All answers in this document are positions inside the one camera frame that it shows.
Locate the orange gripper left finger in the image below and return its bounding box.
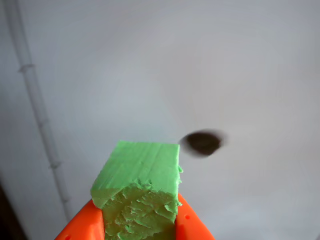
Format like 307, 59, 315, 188
54, 199, 106, 240

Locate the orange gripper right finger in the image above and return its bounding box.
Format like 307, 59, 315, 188
173, 193, 214, 240

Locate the green foam block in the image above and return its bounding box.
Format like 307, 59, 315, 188
89, 140, 184, 240

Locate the black dot mark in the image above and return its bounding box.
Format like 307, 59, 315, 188
178, 128, 229, 159

